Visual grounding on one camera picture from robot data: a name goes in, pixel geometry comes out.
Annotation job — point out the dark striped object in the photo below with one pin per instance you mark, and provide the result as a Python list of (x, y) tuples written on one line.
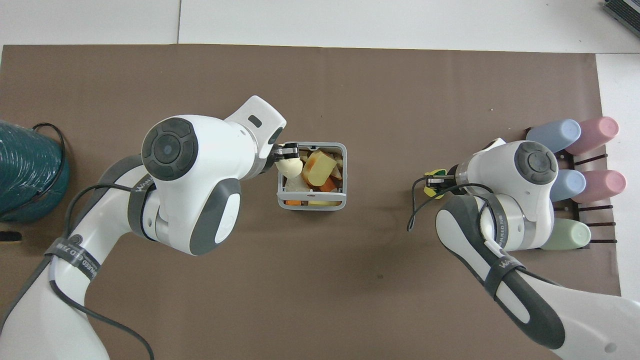
[(624, 10)]

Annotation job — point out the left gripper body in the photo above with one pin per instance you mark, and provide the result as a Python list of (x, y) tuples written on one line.
[(271, 159)]

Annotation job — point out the teal ribbed trash bin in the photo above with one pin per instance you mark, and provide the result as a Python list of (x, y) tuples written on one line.
[(25, 170)]

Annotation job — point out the yellow cheese toy block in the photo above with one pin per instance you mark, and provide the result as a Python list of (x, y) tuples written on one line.
[(318, 167)]

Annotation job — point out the green plastic cup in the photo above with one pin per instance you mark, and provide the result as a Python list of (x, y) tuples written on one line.
[(567, 236)]

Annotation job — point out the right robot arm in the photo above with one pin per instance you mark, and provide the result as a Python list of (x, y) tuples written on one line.
[(515, 220)]

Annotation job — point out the pink plastic cup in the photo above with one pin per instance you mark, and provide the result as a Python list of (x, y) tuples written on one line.
[(595, 134), (602, 186)]

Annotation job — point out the white toy food piece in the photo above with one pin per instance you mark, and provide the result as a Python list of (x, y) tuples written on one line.
[(296, 183)]

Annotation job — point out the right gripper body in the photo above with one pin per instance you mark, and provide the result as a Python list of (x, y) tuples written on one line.
[(451, 178)]

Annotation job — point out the beige toy food piece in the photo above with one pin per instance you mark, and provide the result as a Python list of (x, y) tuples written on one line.
[(338, 167)]

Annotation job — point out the blue plastic cup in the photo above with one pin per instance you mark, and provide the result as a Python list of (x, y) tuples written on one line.
[(567, 185), (555, 135)]

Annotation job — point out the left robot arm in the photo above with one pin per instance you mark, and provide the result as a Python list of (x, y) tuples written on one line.
[(200, 165)]

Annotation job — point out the black stand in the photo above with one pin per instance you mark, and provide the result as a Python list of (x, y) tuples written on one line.
[(9, 236)]

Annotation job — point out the yellow green toy food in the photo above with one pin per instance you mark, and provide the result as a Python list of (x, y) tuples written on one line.
[(430, 191)]

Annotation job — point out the orange toy food piece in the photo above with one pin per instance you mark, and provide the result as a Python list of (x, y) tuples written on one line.
[(328, 184)]

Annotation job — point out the cream round toy food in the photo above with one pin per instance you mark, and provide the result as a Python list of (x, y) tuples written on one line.
[(289, 166)]

